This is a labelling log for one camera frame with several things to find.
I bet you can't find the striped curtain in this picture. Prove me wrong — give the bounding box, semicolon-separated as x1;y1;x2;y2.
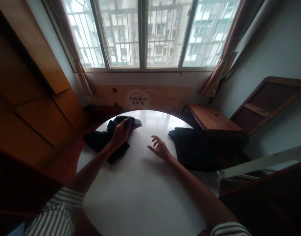
41;0;97;96
199;0;259;97

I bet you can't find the folded black garment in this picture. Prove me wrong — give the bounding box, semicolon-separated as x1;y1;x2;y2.
168;127;223;172

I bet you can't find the person's right hand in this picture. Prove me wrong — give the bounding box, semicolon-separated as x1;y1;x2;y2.
147;135;173;161

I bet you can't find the white metal frame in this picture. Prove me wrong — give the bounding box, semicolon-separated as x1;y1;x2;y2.
219;143;301;181

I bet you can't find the brown wooden desk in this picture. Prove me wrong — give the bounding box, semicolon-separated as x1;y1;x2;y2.
182;103;244;134

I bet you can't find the black garment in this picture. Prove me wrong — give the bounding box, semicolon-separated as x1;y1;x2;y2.
82;116;143;165
168;127;223;172

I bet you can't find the round white table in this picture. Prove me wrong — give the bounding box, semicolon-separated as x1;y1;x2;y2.
76;110;220;236

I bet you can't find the orange wooden wardrobe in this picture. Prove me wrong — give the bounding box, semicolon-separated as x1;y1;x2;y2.
0;0;88;167

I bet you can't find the flattened printed cardboard box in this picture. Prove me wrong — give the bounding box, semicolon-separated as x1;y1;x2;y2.
91;85;192;111

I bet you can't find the wooden framed board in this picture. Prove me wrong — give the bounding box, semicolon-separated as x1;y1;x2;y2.
229;76;301;136

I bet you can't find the person's left hand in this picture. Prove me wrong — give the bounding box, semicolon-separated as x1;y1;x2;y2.
110;118;133;149

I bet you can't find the barred window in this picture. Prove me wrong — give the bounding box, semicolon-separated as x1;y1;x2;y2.
62;0;242;70

